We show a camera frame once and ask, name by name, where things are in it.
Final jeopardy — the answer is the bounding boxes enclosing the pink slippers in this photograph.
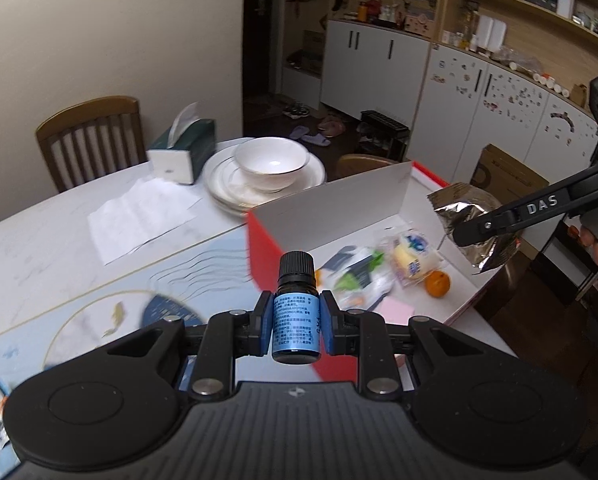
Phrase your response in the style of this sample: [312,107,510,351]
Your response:
[316,114,348,137]

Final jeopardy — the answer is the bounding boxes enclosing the round bun package blue label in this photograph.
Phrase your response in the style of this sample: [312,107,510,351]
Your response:
[386,227,445,289]

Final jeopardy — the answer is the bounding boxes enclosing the white cabinet black handles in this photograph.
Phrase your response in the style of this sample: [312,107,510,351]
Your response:
[320,18,433,129]

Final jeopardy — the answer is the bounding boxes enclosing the white cabinet with stickers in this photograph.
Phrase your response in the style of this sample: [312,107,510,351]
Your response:
[406,42,598,182]

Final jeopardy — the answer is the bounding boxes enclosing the red cardboard box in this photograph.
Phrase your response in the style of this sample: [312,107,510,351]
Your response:
[246,160,523,384]

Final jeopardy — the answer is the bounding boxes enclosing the wooden round-back chair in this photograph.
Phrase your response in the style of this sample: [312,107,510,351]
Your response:
[334,153,406,181]

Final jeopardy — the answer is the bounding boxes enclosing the silver foil snack bag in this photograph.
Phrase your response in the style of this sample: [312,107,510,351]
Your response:
[426,182,522,276]

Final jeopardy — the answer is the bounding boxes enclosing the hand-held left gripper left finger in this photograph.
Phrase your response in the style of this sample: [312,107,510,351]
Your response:
[99,290,275,403]

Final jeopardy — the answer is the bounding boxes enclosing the dark wooden door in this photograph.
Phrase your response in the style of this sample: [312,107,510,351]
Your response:
[241,0,331,107]

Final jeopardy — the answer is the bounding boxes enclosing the orange tangerine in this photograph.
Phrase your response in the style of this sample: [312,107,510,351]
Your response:
[425,269,452,297]

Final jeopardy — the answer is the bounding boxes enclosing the white tall boxes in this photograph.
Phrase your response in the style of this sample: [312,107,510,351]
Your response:
[476,13,508,54]

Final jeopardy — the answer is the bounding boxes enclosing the pink patterned box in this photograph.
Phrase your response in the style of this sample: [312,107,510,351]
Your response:
[403,9,435,39]

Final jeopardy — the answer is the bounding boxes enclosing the wooden slat-back chair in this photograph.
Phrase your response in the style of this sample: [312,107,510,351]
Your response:
[34,95,148,194]

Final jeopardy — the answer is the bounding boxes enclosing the wooden open shelving unit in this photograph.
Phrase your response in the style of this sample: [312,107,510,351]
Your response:
[438,0,598,107]

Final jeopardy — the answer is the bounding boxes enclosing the dark bottle blue label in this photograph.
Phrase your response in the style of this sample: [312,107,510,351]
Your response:
[271,251,323,365]

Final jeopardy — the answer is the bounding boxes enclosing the white paper napkin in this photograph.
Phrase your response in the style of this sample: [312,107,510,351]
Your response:
[88,175,204,266]

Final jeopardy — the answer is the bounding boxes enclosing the white bowl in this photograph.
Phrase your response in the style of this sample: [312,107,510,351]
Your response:
[232,136,311,194]

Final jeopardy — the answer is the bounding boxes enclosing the white marble desktop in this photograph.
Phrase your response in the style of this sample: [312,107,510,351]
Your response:
[0,135,518,362]

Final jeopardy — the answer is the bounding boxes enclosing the white gold-rimmed plate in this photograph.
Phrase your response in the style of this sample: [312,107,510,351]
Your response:
[202,159,327,217]
[203,152,325,209]

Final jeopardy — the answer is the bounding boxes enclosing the dark green tissue box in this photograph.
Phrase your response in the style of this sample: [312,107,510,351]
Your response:
[146,102,216,186]

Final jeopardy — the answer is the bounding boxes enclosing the blue printed placemat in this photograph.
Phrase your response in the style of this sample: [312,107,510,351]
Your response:
[0,230,261,397]

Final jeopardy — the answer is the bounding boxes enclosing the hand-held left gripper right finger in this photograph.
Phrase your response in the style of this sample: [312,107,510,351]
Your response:
[319,290,496,402]

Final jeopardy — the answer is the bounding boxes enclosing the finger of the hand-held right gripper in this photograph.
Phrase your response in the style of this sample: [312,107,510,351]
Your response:
[452,156,598,249]

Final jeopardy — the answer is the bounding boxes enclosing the pink paper sheet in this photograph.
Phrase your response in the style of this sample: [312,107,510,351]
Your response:
[376,299,414,326]

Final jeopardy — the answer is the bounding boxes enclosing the brown cardboard carton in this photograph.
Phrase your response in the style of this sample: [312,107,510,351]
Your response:
[468,143,550,202]

